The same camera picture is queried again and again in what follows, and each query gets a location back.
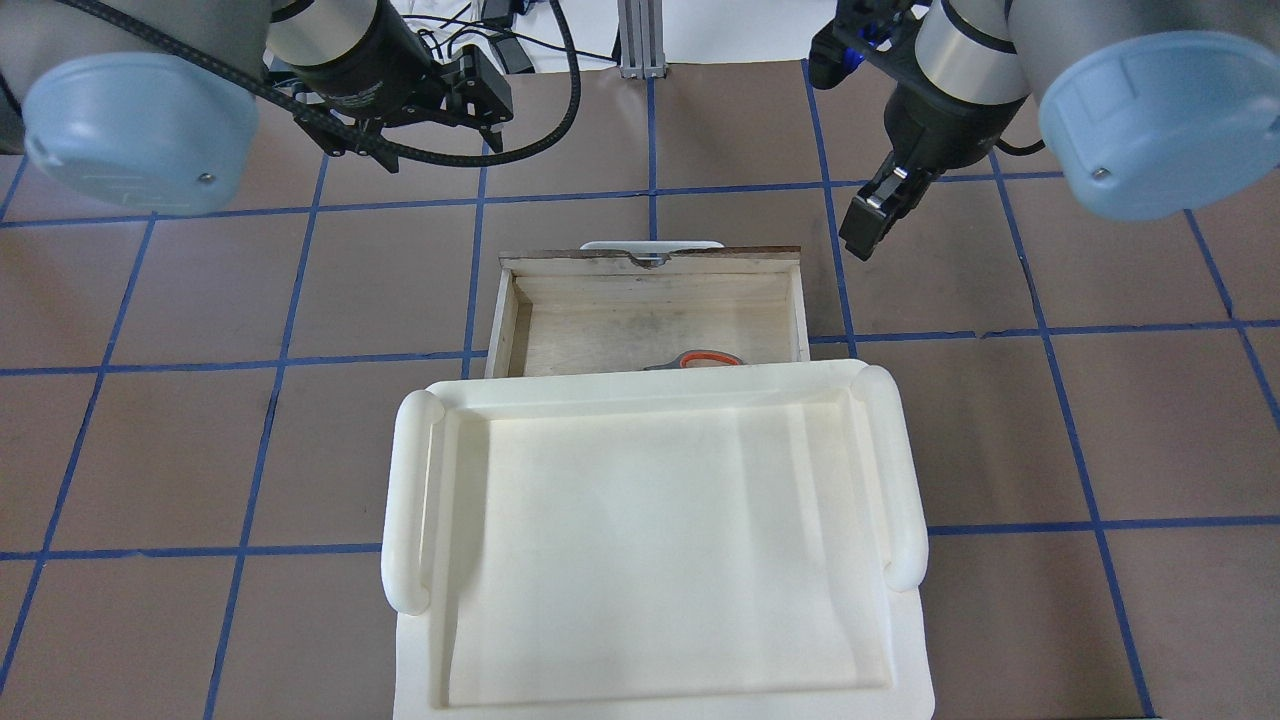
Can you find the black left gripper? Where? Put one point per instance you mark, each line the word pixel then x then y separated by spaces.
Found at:
pixel 362 68

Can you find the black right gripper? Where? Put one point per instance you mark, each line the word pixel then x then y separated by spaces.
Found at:
pixel 935 128

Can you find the red grey scissors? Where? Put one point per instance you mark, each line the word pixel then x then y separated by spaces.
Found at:
pixel 697 357

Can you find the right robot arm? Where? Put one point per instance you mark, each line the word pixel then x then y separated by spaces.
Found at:
pixel 1149 107

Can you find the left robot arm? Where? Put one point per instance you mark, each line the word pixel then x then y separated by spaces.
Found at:
pixel 119 120

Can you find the wooden drawer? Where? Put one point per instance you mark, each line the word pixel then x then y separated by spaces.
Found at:
pixel 571 312

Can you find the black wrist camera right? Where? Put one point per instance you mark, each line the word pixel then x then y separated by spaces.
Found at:
pixel 879 34

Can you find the white drawer handle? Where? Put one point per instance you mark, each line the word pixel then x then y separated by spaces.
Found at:
pixel 650 252

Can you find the aluminium frame post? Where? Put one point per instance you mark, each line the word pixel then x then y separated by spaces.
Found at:
pixel 640 37

